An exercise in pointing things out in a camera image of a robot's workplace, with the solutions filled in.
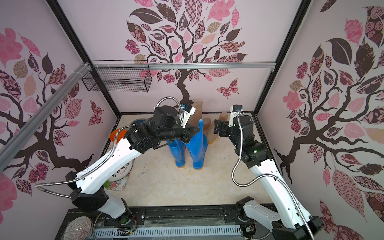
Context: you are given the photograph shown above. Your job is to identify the left aluminium rail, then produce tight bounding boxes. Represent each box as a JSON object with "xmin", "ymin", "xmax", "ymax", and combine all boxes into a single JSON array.
[{"xmin": 1, "ymin": 63, "xmax": 91, "ymax": 171}]

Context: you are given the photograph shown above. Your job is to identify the round wire fan guard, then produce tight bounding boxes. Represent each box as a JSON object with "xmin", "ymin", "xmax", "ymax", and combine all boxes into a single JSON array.
[{"xmin": 63, "ymin": 216, "xmax": 93, "ymax": 240}]

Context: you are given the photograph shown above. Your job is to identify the tall beige rain boot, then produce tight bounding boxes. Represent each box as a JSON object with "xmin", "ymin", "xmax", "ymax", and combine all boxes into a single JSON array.
[{"xmin": 188, "ymin": 101, "xmax": 212, "ymax": 131}]

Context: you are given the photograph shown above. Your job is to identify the floral placemat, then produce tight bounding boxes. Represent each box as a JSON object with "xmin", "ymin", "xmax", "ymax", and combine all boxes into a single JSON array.
[{"xmin": 103, "ymin": 174, "xmax": 130, "ymax": 192}]

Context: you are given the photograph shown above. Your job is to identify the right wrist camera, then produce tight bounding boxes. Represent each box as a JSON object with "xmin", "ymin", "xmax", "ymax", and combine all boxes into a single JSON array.
[{"xmin": 229, "ymin": 105, "xmax": 243, "ymax": 127}]

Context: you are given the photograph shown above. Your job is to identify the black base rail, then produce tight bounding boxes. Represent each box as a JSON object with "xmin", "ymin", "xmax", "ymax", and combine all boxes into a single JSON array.
[{"xmin": 64, "ymin": 203, "xmax": 277, "ymax": 226}]

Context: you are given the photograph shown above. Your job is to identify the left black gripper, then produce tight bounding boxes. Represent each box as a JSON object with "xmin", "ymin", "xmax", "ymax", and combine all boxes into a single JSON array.
[{"xmin": 157, "ymin": 119, "xmax": 200, "ymax": 143}]

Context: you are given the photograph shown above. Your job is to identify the orange plastic cup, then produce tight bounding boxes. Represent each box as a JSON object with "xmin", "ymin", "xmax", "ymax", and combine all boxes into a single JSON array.
[{"xmin": 109, "ymin": 129, "xmax": 127, "ymax": 142}]

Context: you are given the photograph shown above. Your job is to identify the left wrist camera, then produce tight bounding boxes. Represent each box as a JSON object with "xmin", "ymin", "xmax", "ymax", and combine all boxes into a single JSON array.
[{"xmin": 181, "ymin": 104, "xmax": 196, "ymax": 121}]

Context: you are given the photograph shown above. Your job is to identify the aluminium rail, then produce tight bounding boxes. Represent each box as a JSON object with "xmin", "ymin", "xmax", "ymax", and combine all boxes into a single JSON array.
[
  {"xmin": 1, "ymin": 63, "xmax": 91, "ymax": 171},
  {"xmin": 93, "ymin": 62, "xmax": 276, "ymax": 70}
]

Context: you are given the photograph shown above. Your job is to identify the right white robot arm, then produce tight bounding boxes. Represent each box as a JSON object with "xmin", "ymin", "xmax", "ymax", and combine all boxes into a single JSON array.
[{"xmin": 214, "ymin": 114, "xmax": 323, "ymax": 240}]

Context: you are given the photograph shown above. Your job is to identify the grey blue bowl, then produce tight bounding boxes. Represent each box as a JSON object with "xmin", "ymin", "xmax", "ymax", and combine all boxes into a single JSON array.
[{"xmin": 131, "ymin": 119, "xmax": 146, "ymax": 126}]

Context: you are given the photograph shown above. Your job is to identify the black wire basket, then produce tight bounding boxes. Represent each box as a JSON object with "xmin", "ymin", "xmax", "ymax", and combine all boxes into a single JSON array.
[{"xmin": 82, "ymin": 60, "xmax": 153, "ymax": 93}]

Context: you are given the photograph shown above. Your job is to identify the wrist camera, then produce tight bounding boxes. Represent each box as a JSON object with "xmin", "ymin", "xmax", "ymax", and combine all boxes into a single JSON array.
[
  {"xmin": 229, "ymin": 105, "xmax": 243, "ymax": 127},
  {"xmin": 181, "ymin": 104, "xmax": 196, "ymax": 121}
]

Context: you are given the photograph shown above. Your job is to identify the rear aluminium rail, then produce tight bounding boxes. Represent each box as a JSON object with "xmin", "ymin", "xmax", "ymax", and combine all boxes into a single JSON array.
[{"xmin": 93, "ymin": 62, "xmax": 276, "ymax": 70}]

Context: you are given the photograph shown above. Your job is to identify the white slotted cable duct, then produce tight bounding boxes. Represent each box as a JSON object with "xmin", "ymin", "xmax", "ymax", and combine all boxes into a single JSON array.
[{"xmin": 95, "ymin": 225, "xmax": 242, "ymax": 240}]

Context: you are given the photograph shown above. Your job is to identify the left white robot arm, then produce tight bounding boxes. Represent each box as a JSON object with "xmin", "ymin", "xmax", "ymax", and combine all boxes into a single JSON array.
[{"xmin": 36, "ymin": 98, "xmax": 200, "ymax": 219}]

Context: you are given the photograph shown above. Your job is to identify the blue rain boot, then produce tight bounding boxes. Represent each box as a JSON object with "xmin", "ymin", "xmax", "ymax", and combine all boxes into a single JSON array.
[
  {"xmin": 185, "ymin": 119, "xmax": 208, "ymax": 170},
  {"xmin": 168, "ymin": 140, "xmax": 186, "ymax": 168}
]

